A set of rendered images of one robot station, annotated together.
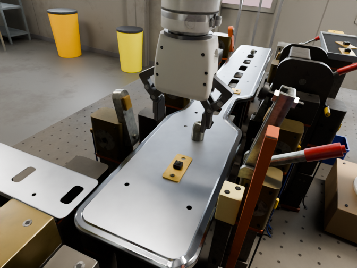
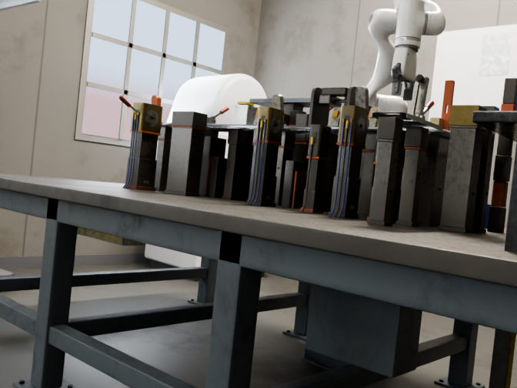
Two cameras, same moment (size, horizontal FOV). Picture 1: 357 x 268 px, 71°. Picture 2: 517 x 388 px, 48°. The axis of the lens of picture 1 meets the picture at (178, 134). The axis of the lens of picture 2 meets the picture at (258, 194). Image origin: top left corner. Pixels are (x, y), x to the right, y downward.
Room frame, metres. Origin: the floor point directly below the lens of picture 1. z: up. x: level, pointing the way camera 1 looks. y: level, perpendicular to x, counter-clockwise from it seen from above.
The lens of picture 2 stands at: (0.26, 1.97, 0.78)
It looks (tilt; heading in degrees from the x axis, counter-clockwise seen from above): 1 degrees down; 287
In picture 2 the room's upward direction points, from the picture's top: 6 degrees clockwise
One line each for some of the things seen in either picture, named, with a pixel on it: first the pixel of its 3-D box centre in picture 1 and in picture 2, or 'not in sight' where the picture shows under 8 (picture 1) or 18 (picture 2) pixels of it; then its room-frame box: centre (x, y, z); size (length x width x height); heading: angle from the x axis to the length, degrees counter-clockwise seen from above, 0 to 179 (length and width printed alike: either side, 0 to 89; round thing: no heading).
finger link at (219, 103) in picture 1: (213, 115); (409, 91); (0.38, -0.06, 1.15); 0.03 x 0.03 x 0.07; 69
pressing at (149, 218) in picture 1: (227, 88); (279, 128); (0.86, -0.17, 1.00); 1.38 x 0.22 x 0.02; 159
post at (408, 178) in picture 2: (65, 234); (412, 176); (0.33, 0.24, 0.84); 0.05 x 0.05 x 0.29; 69
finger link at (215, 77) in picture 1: (210, 86); not in sight; (0.39, -0.05, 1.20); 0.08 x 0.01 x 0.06; 69
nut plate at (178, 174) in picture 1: (178, 165); not in sight; (0.40, 0.00, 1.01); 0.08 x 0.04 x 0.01; 159
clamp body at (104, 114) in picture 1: (112, 167); (346, 162); (0.53, 0.18, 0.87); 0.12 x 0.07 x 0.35; 69
